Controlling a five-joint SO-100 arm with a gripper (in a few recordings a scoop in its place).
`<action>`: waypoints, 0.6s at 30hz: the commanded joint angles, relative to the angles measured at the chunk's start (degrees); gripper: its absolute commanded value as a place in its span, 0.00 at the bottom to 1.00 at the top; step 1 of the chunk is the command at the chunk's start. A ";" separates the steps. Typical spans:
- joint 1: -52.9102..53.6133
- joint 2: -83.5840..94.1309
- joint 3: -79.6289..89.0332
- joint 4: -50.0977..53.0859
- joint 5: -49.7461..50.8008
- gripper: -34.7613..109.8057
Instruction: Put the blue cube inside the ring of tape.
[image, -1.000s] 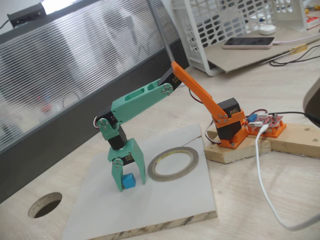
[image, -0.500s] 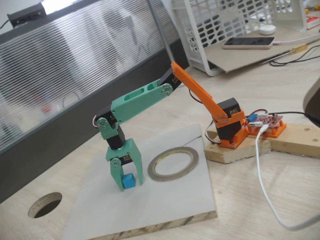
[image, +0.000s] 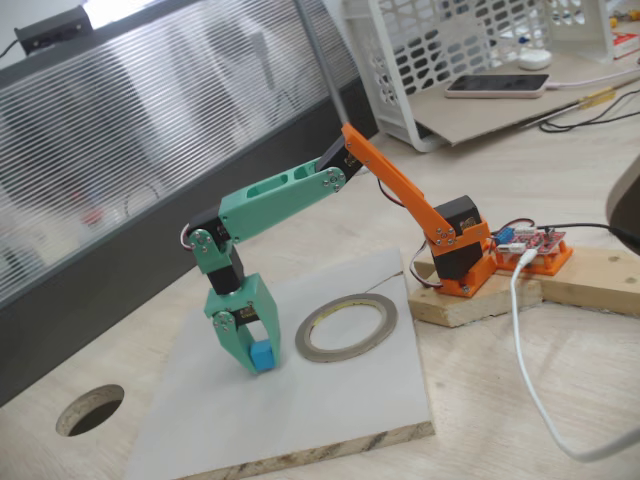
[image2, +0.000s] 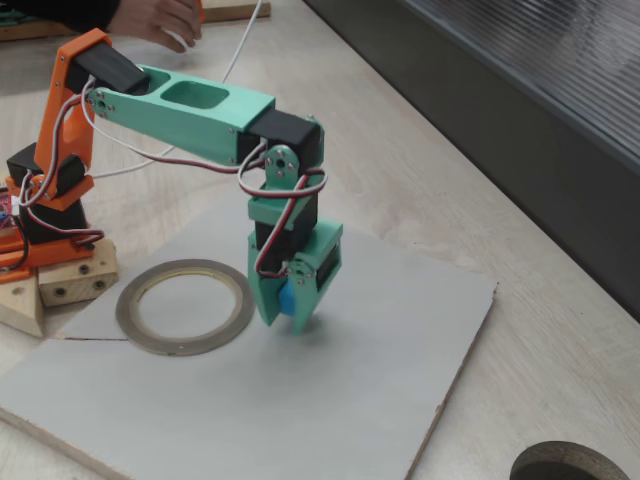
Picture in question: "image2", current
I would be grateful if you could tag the white-topped plywood board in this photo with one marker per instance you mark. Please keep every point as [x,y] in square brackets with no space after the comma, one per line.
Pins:
[300,400]

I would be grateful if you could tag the black sleeved forearm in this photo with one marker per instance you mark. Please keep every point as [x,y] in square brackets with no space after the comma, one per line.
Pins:
[60,10]

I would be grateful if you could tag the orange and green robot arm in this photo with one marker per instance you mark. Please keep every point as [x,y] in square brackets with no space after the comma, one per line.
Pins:
[190,125]

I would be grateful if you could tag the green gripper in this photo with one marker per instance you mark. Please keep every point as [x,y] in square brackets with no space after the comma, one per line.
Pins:
[327,241]

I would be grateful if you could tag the wooden base block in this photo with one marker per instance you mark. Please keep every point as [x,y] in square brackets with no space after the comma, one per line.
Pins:
[107,272]

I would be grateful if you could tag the frosted glass desk partition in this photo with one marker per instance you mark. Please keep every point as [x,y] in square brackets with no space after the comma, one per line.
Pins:
[550,125]

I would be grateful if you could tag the person's bare hand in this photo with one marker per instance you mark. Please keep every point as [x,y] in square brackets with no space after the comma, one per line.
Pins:
[160,20]

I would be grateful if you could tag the triangular wooden wedge block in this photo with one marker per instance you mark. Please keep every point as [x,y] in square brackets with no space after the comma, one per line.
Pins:
[20,310]

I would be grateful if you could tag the blue cube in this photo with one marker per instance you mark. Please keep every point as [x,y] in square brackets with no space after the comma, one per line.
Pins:
[287,300]

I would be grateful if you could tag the red controller board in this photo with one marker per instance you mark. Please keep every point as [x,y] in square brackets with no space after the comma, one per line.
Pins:
[4,205]

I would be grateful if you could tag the orange board mount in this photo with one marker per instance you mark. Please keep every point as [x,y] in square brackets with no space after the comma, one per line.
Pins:
[10,245]

